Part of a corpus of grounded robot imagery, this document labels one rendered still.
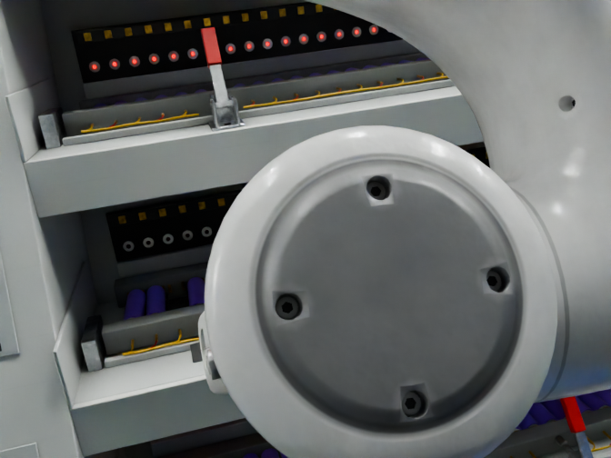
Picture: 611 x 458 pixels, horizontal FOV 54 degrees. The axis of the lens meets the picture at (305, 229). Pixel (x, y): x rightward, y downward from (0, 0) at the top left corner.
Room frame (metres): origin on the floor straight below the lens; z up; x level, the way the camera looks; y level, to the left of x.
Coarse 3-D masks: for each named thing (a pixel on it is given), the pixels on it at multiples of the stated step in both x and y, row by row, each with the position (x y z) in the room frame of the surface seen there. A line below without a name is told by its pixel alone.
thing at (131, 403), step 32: (160, 256) 0.64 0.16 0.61; (192, 256) 0.65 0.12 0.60; (64, 320) 0.49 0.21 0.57; (96, 320) 0.54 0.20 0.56; (64, 352) 0.47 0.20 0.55; (96, 352) 0.50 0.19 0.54; (64, 384) 0.45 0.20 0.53; (96, 384) 0.49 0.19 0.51; (128, 384) 0.48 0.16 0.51; (160, 384) 0.48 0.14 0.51; (192, 384) 0.48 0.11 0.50; (96, 416) 0.47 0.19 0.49; (128, 416) 0.47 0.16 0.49; (160, 416) 0.48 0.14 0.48; (192, 416) 0.49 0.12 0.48; (224, 416) 0.49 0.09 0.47; (96, 448) 0.48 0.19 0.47
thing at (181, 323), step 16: (128, 320) 0.54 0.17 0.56; (144, 320) 0.53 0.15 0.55; (160, 320) 0.53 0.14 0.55; (176, 320) 0.53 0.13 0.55; (192, 320) 0.54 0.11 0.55; (112, 336) 0.52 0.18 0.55; (128, 336) 0.53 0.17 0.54; (144, 336) 0.53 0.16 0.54; (160, 336) 0.53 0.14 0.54; (176, 336) 0.54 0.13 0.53; (112, 352) 0.53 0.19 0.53; (128, 352) 0.51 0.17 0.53
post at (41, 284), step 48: (0, 0) 0.49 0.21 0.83; (0, 48) 0.46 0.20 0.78; (48, 48) 0.65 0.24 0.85; (0, 96) 0.46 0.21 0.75; (0, 144) 0.46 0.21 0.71; (0, 192) 0.46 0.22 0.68; (0, 240) 0.46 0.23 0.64; (48, 240) 0.50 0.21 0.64; (48, 288) 0.47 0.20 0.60; (48, 336) 0.46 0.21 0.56; (0, 384) 0.45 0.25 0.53; (48, 384) 0.46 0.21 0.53; (0, 432) 0.45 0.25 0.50; (48, 432) 0.46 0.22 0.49
